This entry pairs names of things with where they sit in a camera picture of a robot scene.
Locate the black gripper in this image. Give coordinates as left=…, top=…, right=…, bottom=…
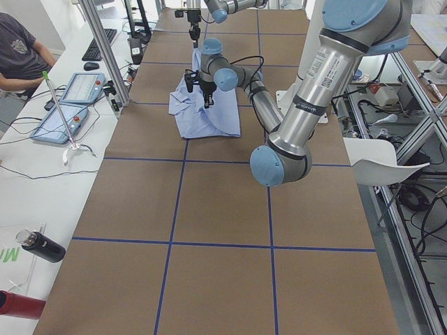
left=186, top=9, right=201, bottom=48
left=199, top=79, right=216, bottom=109

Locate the light blue striped shirt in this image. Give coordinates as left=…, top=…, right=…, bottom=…
left=169, top=68, right=240, bottom=139

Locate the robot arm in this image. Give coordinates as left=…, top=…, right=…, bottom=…
left=176, top=0, right=268, bottom=48
left=198, top=1, right=413, bottom=186

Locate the black keyboard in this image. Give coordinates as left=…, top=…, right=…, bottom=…
left=81, top=28, right=118, bottom=62

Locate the black computer mouse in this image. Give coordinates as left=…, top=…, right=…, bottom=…
left=83, top=61, right=100, bottom=71

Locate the upper blue teach pendant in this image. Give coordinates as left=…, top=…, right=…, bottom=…
left=59, top=72, right=105, bottom=105

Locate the blue teach pendant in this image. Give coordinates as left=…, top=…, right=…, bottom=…
left=29, top=103, right=88, bottom=144
left=59, top=72, right=105, bottom=105

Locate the metal rod green tip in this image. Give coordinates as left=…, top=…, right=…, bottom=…
left=43, top=70, right=80, bottom=150

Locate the lower blue teach pendant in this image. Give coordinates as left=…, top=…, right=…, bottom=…
left=29, top=103, right=88, bottom=144

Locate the seated person dark shirt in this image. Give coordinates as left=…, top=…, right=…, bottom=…
left=0, top=12, right=59, bottom=98

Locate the white plastic chair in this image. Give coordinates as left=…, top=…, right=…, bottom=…
left=343, top=137, right=430, bottom=186

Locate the black water bottle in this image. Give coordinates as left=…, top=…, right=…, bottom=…
left=15, top=230, right=66, bottom=263

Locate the red water bottle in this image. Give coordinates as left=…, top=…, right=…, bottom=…
left=1, top=290, right=46, bottom=320

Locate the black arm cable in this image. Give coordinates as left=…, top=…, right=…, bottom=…
left=228, top=54, right=265, bottom=88

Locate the aluminium frame post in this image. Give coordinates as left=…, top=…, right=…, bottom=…
left=79, top=0, right=131, bottom=107

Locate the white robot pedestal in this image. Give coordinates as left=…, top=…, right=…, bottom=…
left=277, top=0, right=324, bottom=116

